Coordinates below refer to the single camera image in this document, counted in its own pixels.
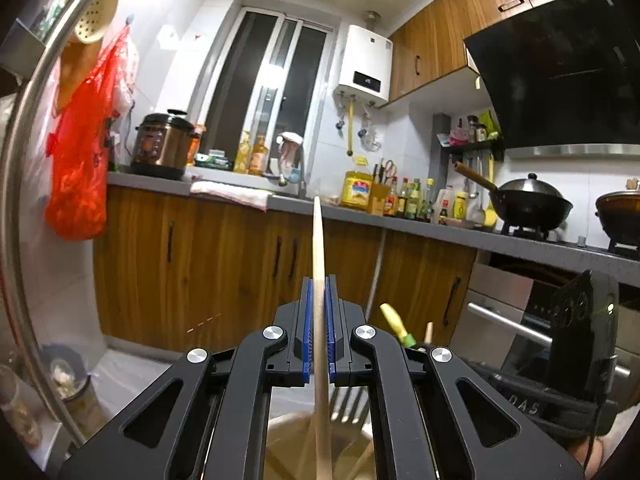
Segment yellow knife holder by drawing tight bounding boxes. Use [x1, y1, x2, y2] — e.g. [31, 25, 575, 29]
[370, 157, 399, 216]

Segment yellow green plastic spoon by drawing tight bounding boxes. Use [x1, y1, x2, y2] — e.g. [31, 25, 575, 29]
[379, 302, 418, 350]

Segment stainless oven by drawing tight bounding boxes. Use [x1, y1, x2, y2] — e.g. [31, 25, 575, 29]
[462, 254, 640, 411]

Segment green packet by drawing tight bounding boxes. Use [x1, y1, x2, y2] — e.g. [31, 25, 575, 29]
[194, 150, 234, 171]

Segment kitchen faucet with cloth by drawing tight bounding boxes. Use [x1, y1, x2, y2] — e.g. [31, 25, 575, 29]
[276, 131, 309, 199]

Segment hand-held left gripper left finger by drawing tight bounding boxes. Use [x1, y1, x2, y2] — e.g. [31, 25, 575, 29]
[60, 276, 315, 480]

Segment kitchen window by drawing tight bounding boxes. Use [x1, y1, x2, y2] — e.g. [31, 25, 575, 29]
[199, 6, 337, 174]

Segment wooden wall cabinets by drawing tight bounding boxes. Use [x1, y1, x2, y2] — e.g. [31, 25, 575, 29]
[388, 0, 602, 104]

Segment yellow plastic colander scoop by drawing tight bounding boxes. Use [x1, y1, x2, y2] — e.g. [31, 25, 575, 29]
[54, 0, 121, 112]

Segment yellow spatula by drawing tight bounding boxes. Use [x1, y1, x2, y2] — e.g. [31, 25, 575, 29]
[482, 154, 499, 226]

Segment white towel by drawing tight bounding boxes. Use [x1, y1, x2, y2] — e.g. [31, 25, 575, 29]
[189, 180, 274, 211]

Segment black cable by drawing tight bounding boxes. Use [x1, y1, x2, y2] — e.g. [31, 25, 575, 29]
[585, 395, 604, 472]

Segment large yellow oil jug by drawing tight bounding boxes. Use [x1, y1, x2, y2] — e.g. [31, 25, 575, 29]
[340, 170, 374, 214]

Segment orange jar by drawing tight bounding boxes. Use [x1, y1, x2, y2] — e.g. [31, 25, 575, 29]
[187, 123, 206, 167]

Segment dark round bin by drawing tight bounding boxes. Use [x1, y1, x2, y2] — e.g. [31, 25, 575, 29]
[48, 344, 109, 432]

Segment black wok with lid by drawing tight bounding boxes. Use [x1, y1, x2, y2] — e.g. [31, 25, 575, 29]
[452, 162, 575, 234]

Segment black wall spice rack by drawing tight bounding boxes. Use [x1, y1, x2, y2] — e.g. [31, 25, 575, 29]
[433, 109, 506, 162]

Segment white water heater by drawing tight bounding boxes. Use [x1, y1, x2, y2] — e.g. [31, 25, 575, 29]
[333, 25, 394, 109]

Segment gold fork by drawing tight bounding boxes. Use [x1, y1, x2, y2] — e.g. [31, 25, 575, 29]
[328, 387, 373, 429]

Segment brown cooking pot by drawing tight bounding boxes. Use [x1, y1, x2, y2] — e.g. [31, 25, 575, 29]
[594, 177, 640, 242]

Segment row of sauce bottles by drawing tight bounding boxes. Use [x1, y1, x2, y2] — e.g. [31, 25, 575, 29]
[384, 175, 469, 226]

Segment hanging red plastic bag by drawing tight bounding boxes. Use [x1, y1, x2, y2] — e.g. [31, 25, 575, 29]
[44, 24, 142, 242]

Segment gas stove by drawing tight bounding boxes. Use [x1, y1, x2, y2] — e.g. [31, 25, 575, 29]
[500, 222, 640, 262]

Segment wooden base cabinets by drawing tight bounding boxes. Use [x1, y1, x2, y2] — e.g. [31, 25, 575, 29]
[92, 184, 477, 357]

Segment person's right hand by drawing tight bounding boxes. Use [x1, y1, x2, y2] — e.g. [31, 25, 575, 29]
[570, 437, 610, 480]

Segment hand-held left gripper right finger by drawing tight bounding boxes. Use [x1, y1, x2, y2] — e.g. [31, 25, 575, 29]
[324, 275, 586, 480]

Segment black range hood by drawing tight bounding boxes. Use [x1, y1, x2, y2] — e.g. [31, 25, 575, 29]
[462, 0, 640, 159]

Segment amber liquid bottle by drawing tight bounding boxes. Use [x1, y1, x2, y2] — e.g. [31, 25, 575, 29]
[248, 134, 269, 177]

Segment yellow liquid bottle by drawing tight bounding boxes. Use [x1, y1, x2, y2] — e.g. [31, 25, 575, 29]
[234, 130, 251, 175]

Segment cream floral ceramic utensil holder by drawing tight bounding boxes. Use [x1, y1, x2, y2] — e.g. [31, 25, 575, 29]
[265, 407, 375, 480]

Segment grey kitchen counter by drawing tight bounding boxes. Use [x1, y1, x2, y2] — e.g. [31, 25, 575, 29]
[107, 170, 640, 274]

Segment electric rice cooker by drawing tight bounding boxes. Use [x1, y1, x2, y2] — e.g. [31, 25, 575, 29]
[130, 109, 199, 181]

